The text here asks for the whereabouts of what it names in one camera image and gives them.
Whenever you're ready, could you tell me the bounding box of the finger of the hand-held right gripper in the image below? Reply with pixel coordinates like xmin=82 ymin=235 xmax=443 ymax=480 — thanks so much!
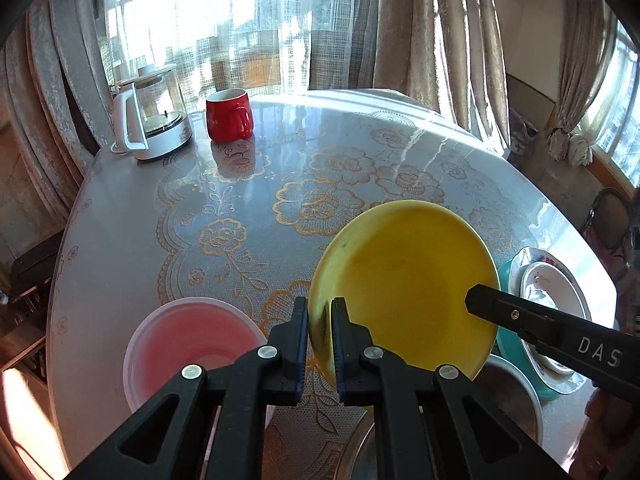
xmin=464 ymin=284 xmax=566 ymax=350

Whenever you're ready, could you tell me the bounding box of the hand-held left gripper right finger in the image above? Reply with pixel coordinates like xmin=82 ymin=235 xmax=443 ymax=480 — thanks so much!
xmin=331 ymin=297 xmax=571 ymax=480

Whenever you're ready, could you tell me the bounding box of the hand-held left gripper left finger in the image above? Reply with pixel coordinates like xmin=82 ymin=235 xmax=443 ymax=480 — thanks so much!
xmin=65 ymin=296 xmax=308 ymax=480

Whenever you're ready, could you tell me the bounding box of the large white printed plate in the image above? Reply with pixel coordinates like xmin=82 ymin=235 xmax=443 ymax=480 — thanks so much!
xmin=509 ymin=246 xmax=593 ymax=401

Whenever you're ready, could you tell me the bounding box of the white rose-print plate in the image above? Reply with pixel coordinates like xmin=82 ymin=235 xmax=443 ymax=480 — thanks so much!
xmin=519 ymin=261 xmax=586 ymax=376

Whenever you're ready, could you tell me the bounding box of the stainless steel bowl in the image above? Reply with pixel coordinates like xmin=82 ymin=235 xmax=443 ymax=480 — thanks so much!
xmin=332 ymin=352 xmax=543 ymax=480

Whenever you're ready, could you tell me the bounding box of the yellow bowl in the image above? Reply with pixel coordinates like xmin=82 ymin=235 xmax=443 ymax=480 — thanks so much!
xmin=307 ymin=200 xmax=501 ymax=383

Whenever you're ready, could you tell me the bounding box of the person's right hand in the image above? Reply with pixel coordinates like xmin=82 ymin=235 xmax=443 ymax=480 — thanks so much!
xmin=570 ymin=387 xmax=640 ymax=480

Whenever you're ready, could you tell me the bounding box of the teal plate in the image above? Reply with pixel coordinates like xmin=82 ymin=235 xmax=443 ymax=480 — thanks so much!
xmin=492 ymin=255 xmax=588 ymax=402

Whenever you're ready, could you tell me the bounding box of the red bowl white inside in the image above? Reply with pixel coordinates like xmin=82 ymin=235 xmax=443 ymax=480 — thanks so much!
xmin=123 ymin=297 xmax=276 ymax=426

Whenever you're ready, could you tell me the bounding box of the dark round-back chair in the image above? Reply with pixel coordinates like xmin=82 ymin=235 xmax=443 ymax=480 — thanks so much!
xmin=582 ymin=187 xmax=640 ymax=281

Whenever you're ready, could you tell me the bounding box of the gold floral table cover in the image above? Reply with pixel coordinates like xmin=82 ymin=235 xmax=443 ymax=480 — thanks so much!
xmin=47 ymin=90 xmax=618 ymax=480

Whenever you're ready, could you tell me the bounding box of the white sheer tied curtain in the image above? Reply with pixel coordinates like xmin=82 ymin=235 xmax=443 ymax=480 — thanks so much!
xmin=569 ymin=130 xmax=597 ymax=169

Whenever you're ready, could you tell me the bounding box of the patterned bag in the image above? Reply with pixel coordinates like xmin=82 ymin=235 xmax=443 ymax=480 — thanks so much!
xmin=509 ymin=109 xmax=540 ymax=162

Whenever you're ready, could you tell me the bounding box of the red mug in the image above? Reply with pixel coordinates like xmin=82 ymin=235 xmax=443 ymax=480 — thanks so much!
xmin=205 ymin=88 xmax=254 ymax=143

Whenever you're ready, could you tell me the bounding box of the beige tied-back curtain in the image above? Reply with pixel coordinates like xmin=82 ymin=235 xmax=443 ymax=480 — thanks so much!
xmin=545 ymin=0 xmax=621 ymax=166

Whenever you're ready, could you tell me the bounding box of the beige velvet drape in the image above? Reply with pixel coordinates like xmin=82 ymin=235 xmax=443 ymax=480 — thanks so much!
xmin=372 ymin=0 xmax=511 ymax=156

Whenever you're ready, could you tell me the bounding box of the black stool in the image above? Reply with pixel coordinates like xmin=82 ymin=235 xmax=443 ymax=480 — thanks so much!
xmin=9 ymin=246 xmax=65 ymax=313

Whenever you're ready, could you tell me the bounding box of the grey velvet drape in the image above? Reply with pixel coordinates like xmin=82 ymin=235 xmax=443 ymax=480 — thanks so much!
xmin=0 ymin=0 xmax=118 ymax=221

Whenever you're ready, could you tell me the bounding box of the glass kettle white handle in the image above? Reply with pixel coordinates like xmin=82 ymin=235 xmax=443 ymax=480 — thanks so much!
xmin=111 ymin=63 xmax=194 ymax=162

